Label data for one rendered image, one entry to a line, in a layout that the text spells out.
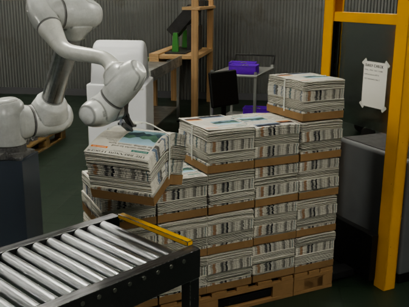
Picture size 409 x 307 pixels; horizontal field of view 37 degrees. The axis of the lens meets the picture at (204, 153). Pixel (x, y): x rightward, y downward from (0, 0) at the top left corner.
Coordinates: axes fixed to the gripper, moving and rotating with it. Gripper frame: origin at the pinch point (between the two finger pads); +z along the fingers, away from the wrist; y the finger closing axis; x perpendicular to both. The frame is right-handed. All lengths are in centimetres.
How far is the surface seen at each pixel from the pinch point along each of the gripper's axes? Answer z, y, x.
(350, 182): 181, 61, 73
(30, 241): -36, 53, -27
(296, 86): 109, -6, 44
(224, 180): 73, 45, 17
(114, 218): -1, 50, -9
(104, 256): -37, 53, 7
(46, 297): -72, 56, 5
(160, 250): -24, 52, 23
